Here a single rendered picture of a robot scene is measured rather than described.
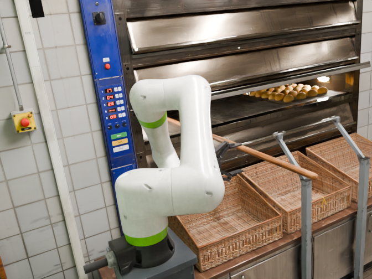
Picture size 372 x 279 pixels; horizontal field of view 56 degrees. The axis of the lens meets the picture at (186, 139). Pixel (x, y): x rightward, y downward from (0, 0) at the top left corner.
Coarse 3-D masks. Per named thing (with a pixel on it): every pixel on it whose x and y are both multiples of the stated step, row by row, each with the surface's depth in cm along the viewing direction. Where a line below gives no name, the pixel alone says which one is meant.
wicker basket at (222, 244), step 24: (240, 192) 236; (168, 216) 212; (192, 216) 224; (216, 216) 230; (240, 216) 231; (264, 216) 216; (192, 240) 184; (216, 240) 183; (240, 240) 191; (264, 240) 199; (216, 264) 187
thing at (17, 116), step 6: (30, 108) 171; (12, 114) 164; (18, 114) 165; (24, 114) 166; (12, 120) 165; (18, 120) 165; (30, 120) 168; (18, 126) 166; (30, 126) 168; (36, 126) 170; (18, 132) 166
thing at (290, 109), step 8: (336, 96) 274; (344, 96) 277; (352, 96) 281; (304, 104) 261; (312, 104) 262; (320, 104) 266; (264, 112) 250; (272, 112) 247; (280, 112) 249; (288, 112) 253; (232, 120) 238; (240, 120) 236; (248, 120) 238; (256, 120) 241; (264, 120) 244; (216, 128) 227; (224, 128) 230; (176, 136) 216; (144, 144) 206
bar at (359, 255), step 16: (304, 128) 212; (352, 144) 217; (368, 160) 211; (368, 176) 214; (304, 192) 193; (304, 208) 196; (304, 224) 199; (304, 240) 202; (304, 256) 205; (304, 272) 209
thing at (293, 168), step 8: (168, 120) 250; (176, 120) 242; (216, 136) 198; (248, 152) 173; (256, 152) 168; (264, 160) 164; (272, 160) 158; (280, 160) 155; (288, 168) 149; (296, 168) 146; (304, 176) 142; (312, 176) 138
